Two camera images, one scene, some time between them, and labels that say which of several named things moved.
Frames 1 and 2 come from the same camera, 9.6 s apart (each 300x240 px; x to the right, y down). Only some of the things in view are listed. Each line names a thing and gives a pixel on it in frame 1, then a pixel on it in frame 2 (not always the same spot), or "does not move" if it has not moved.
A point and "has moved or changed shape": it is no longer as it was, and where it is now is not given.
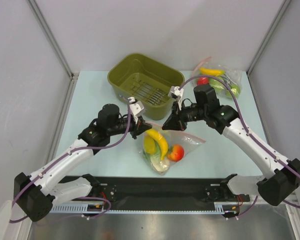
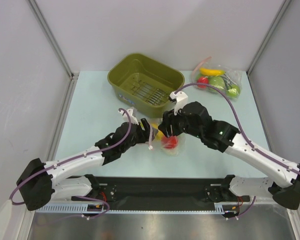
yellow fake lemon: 149,145 to 159,135
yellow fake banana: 204,71 does not move
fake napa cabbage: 158,164 to 173,152
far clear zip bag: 227,80 does not move
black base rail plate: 155,193 does not move
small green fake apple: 235,90 does not move
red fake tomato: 175,153 to 170,143
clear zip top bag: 162,148 has moved or changed shape
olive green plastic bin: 147,79 does not move
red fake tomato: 203,80 does not move
